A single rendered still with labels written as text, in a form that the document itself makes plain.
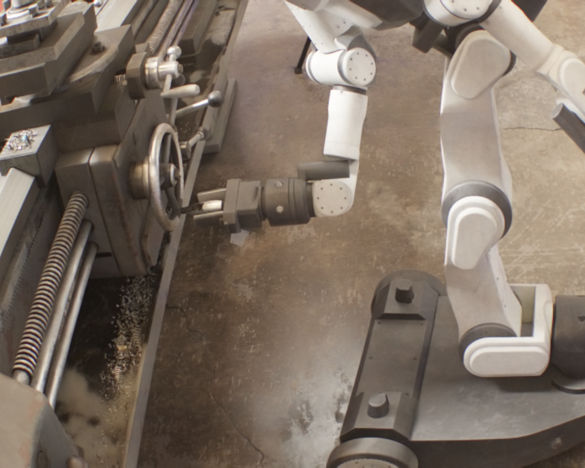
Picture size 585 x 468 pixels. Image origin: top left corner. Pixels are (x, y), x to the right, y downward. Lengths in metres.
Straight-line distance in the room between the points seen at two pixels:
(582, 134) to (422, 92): 2.06
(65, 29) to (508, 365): 1.13
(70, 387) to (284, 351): 0.74
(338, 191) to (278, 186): 0.11
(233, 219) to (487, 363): 0.59
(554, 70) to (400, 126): 1.89
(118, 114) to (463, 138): 0.62
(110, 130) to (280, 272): 1.01
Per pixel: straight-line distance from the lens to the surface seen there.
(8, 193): 1.54
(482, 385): 1.90
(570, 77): 1.22
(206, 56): 2.83
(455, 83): 1.41
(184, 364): 2.30
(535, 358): 1.79
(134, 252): 1.72
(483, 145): 1.52
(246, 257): 2.58
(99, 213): 1.68
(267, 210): 1.68
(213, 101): 1.97
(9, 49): 1.55
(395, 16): 1.35
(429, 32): 1.40
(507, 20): 1.21
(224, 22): 3.09
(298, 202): 1.67
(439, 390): 1.90
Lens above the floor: 1.59
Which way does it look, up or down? 38 degrees down
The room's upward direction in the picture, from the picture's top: 10 degrees counter-clockwise
